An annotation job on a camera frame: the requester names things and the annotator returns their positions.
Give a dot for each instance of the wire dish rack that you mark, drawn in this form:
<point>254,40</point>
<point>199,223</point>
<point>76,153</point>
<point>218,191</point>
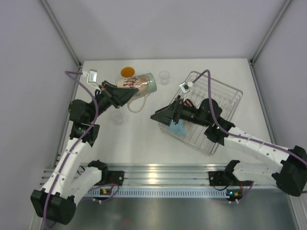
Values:
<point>207,95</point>

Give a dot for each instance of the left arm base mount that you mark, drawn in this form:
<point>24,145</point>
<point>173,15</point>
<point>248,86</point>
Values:
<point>115,177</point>

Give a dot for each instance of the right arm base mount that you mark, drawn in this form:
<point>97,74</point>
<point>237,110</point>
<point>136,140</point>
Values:
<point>216,179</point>

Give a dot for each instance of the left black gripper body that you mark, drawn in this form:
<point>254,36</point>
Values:
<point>106,98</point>

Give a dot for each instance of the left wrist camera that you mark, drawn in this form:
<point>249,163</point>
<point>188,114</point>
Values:
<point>91,76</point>

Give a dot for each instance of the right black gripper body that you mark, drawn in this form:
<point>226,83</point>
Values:
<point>184,112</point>

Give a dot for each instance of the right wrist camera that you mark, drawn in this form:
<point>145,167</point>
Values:
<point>186,87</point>

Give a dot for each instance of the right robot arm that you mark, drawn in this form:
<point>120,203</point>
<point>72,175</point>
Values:
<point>286,168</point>

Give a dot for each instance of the perforated cable duct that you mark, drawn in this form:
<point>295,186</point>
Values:
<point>159,193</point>

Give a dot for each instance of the clear glass cup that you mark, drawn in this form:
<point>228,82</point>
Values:
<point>164,77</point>
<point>116,118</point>

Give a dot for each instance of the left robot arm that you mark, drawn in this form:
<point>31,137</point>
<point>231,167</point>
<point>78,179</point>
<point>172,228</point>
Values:
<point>58,198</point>

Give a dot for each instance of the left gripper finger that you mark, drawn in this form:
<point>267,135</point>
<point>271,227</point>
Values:
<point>108,86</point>
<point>123,95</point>

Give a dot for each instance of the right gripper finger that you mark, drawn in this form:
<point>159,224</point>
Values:
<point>165,119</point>
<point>170,108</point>

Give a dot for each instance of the aluminium mounting rail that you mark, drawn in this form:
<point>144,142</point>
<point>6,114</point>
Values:
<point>158,175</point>

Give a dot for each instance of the light blue mug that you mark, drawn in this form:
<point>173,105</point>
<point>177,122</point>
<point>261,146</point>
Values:
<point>177,128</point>

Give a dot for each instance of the cream coral pattern mug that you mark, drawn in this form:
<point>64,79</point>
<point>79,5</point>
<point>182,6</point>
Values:
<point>146,85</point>

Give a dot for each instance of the orange interior white mug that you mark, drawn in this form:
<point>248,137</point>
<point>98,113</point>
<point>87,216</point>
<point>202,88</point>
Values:
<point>127,72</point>

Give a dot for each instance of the clear glass cup far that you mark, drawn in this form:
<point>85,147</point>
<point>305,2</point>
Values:
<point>164,77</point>

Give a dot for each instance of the clear glass cup near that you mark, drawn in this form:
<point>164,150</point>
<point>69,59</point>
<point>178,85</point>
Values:
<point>116,118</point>

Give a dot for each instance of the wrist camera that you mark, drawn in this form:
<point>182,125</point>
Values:
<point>91,76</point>
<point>186,87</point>

